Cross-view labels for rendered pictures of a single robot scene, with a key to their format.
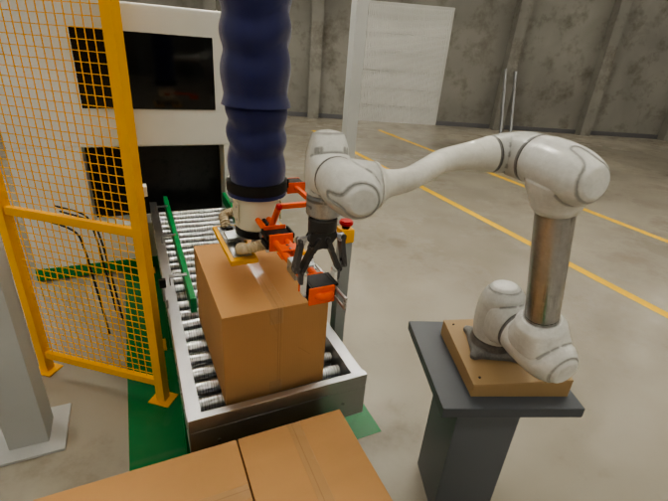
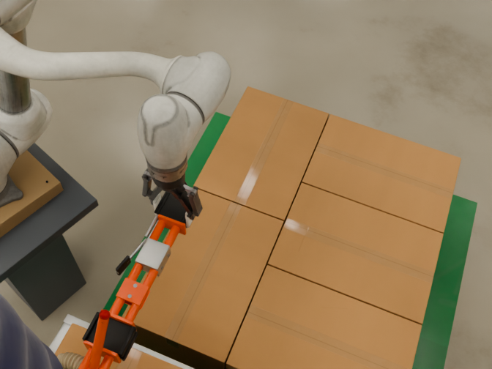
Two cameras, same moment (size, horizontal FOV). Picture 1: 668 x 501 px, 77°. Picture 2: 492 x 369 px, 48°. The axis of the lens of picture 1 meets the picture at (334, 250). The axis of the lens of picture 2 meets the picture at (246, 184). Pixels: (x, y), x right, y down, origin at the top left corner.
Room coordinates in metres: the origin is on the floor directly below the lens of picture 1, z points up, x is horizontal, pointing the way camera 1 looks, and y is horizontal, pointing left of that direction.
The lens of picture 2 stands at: (1.39, 0.65, 2.46)
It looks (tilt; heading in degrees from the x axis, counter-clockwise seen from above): 57 degrees down; 224
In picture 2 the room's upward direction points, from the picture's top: 5 degrees clockwise
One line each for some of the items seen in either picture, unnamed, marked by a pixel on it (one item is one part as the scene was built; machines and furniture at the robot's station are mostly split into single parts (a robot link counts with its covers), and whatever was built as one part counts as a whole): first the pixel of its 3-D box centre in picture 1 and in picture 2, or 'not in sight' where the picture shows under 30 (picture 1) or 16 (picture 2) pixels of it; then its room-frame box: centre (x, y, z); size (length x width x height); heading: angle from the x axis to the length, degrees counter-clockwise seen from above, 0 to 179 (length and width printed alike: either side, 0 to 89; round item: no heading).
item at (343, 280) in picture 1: (338, 312); not in sight; (1.94, -0.05, 0.50); 0.07 x 0.07 x 1.00; 26
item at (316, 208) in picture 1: (323, 205); (167, 160); (1.01, 0.03, 1.44); 0.09 x 0.09 x 0.06
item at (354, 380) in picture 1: (283, 399); (159, 360); (1.20, 0.14, 0.58); 0.70 x 0.03 x 0.06; 116
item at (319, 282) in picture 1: (316, 287); (178, 212); (1.00, 0.04, 1.20); 0.08 x 0.07 x 0.05; 27
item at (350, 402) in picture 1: (283, 419); not in sight; (1.20, 0.14, 0.48); 0.70 x 0.03 x 0.15; 116
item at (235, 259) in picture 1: (233, 240); not in sight; (1.49, 0.39, 1.10); 0.34 x 0.10 x 0.05; 27
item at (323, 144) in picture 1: (328, 164); (166, 126); (1.00, 0.03, 1.55); 0.13 x 0.11 x 0.16; 20
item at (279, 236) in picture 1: (277, 238); (110, 336); (1.31, 0.20, 1.20); 0.10 x 0.08 x 0.06; 117
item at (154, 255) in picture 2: (300, 267); (153, 257); (1.12, 0.10, 1.20); 0.07 x 0.07 x 0.04; 27
